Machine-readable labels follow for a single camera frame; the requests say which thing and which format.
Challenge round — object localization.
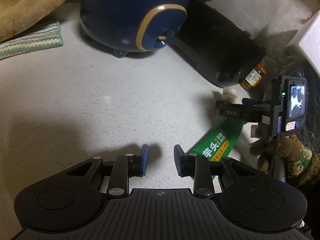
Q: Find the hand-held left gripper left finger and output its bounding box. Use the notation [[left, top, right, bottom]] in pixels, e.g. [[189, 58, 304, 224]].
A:
[[65, 144, 150, 198]]

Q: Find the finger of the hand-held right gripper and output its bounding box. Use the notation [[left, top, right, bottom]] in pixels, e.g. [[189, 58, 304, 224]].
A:
[[215, 99, 242, 109], [241, 98, 270, 106]]

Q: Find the glass jar with orange lid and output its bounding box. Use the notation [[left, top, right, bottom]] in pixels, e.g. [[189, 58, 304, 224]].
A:
[[239, 64, 267, 92]]

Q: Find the person's right hand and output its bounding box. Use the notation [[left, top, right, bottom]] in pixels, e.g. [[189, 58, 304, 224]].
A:
[[249, 124, 304, 178]]

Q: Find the garlic bulb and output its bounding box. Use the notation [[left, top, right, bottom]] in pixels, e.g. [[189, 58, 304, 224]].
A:
[[212, 87, 237, 103]]

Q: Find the white foam box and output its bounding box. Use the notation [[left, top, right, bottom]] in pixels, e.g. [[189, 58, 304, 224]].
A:
[[286, 12, 320, 65]]

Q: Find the black countertop appliance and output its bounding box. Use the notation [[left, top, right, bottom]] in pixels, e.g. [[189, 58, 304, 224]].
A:
[[170, 0, 266, 88]]

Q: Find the green striped knit cloth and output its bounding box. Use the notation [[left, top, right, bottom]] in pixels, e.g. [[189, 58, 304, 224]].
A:
[[0, 21, 63, 60]]

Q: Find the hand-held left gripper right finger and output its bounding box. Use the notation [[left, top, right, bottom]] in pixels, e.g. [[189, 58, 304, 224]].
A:
[[174, 144, 260, 199]]

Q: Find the green snack packet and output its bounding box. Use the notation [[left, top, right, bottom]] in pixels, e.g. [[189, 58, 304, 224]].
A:
[[187, 119, 244, 180]]

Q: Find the navy blue rice cooker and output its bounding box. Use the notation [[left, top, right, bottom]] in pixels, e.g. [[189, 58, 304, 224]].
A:
[[80, 0, 193, 58]]

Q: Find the round wooden cutting board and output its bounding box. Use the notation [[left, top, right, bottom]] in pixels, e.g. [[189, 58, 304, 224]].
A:
[[0, 0, 87, 43]]

